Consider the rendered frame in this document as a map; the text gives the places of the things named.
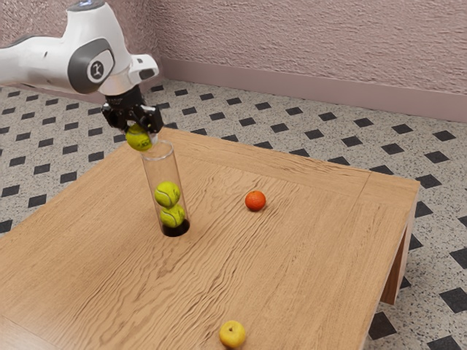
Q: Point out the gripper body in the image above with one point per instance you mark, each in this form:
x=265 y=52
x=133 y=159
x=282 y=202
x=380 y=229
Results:
x=124 y=107

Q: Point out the clear plastic tube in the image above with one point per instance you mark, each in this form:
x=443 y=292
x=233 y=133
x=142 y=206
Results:
x=162 y=171

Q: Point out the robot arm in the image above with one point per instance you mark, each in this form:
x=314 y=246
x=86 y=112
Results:
x=47 y=62

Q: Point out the orange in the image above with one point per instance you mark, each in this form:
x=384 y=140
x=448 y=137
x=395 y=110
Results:
x=255 y=200

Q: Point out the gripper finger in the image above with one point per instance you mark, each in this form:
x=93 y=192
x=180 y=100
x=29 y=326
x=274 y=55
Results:
x=152 y=137

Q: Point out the yellow apple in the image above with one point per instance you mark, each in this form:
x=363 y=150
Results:
x=232 y=333

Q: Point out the yellow-green tennis ball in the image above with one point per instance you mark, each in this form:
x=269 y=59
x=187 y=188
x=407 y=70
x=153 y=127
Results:
x=138 y=139
x=167 y=193
x=173 y=216

